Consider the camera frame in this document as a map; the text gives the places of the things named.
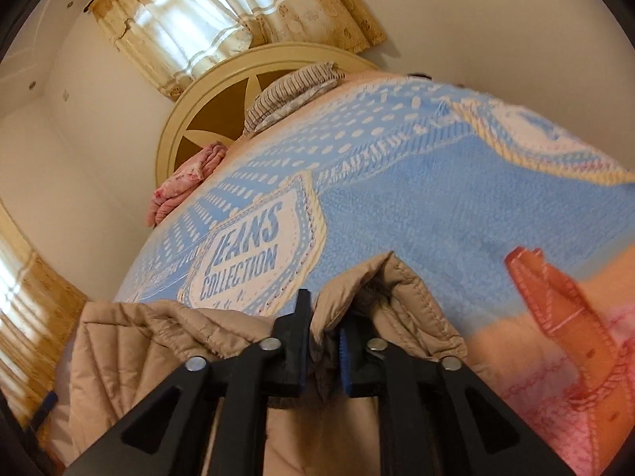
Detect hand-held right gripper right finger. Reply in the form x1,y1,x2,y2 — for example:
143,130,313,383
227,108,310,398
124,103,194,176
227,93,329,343
339,313,576,476

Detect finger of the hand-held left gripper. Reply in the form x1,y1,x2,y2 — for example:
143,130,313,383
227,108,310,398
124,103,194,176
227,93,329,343
29,390,59,433

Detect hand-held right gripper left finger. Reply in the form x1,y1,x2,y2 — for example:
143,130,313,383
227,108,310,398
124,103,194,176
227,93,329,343
64,289,312,476

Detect beige quilted puffer jacket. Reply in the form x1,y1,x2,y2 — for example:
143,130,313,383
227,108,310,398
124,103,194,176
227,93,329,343
54,252,502,476

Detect wide yellow sheer curtain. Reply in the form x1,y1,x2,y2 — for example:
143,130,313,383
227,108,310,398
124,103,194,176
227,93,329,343
0,198,89,432

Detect bed with pink blue cover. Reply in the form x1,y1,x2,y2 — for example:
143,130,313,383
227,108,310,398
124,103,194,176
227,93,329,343
114,73,635,476

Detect folded pink floral blanket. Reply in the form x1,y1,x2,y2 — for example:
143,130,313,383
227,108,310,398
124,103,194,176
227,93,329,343
146,142,229,229

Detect cream arched wooden headboard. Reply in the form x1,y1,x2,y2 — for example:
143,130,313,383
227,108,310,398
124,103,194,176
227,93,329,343
155,43,379,186

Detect striped pillow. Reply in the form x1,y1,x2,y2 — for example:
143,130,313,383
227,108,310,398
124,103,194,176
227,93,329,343
242,61,345,136

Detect peach bed sheet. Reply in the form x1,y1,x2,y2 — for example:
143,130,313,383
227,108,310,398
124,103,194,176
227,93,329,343
342,70,415,91

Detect short yellow sheer curtain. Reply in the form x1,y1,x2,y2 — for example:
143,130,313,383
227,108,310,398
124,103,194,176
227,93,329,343
88,0,255,101

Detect long yellow sheer curtain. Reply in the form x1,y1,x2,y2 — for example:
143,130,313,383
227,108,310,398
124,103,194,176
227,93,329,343
196,0,388,56

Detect recessed ceiling lights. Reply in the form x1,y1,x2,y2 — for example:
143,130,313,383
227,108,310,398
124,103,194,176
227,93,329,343
29,0,75,88

